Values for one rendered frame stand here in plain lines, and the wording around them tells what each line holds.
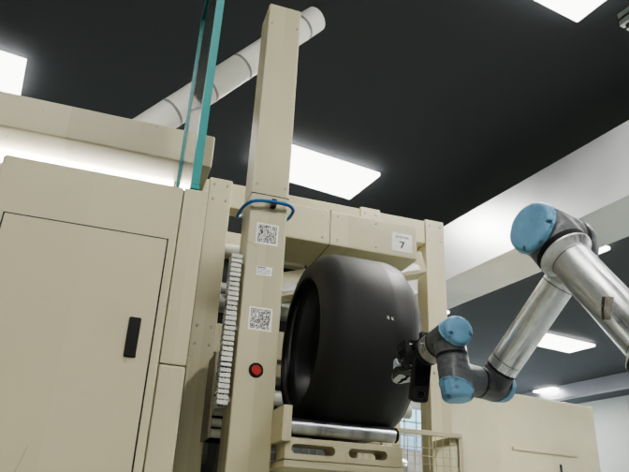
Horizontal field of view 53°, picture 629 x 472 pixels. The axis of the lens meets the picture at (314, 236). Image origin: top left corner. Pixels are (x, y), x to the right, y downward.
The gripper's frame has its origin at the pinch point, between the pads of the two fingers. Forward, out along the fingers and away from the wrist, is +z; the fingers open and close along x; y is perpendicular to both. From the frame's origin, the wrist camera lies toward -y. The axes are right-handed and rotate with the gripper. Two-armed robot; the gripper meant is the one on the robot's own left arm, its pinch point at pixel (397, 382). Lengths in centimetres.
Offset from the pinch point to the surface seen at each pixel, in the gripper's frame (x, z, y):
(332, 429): 12.4, 18.6, -9.4
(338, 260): 13.3, 9.1, 41.0
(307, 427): 20.0, 18.6, -9.5
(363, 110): -98, 231, 330
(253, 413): 34.4, 25.8, -4.9
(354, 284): 11.0, 2.3, 29.8
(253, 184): 41, 17, 70
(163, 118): 73, 40, 110
